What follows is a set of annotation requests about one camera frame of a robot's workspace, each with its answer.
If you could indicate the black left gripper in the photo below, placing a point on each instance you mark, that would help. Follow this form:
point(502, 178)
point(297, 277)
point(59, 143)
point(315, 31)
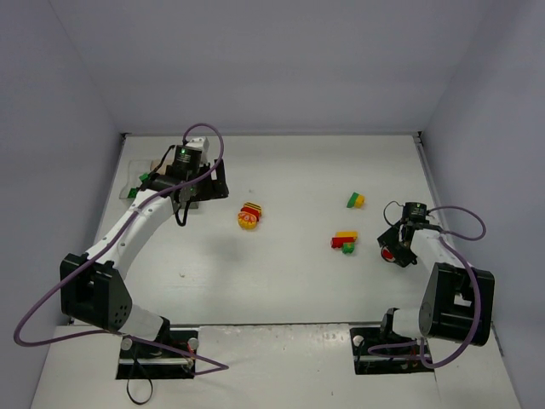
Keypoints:
point(211, 183)

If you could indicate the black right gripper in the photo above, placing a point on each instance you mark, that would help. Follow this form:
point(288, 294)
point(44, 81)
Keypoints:
point(396, 245)

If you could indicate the small red lego piece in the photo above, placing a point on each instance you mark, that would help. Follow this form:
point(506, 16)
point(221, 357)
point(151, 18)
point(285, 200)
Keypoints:
point(387, 256)

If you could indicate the yellow small lego brick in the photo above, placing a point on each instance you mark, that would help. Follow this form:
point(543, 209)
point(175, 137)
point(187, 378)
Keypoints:
point(359, 201)

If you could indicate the green slope lego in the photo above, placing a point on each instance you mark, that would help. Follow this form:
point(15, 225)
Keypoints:
point(352, 200)

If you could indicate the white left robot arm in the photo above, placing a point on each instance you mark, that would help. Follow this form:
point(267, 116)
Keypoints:
point(97, 295)

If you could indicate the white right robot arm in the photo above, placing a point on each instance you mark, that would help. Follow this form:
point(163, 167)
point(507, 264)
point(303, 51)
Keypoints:
point(458, 300)

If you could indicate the yellow striped curved lego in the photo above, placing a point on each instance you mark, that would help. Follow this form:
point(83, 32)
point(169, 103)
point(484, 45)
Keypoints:
point(253, 207)

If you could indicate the yellow butterfly print lego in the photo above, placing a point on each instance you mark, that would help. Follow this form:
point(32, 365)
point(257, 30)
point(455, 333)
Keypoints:
point(245, 225)

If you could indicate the red curved lego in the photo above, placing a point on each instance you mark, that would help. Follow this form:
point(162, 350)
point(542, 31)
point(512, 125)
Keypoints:
point(248, 215)

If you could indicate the green number two lego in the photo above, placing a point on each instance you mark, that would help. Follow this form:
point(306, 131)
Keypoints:
point(348, 248)

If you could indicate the yellow long lego brick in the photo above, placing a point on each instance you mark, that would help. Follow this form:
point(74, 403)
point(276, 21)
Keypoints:
point(353, 235)

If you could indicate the red long lego brick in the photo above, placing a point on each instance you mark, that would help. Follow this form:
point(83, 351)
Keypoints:
point(339, 241)

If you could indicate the clear plastic container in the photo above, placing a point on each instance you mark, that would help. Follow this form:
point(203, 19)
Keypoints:
point(134, 170)

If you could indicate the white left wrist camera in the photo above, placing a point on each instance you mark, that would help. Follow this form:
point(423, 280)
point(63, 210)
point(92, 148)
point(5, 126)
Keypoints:
point(201, 143)

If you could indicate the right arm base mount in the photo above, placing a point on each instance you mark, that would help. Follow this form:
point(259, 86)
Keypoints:
point(377, 353)

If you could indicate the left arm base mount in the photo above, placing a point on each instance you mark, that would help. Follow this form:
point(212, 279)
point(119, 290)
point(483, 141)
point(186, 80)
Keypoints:
point(142, 361)

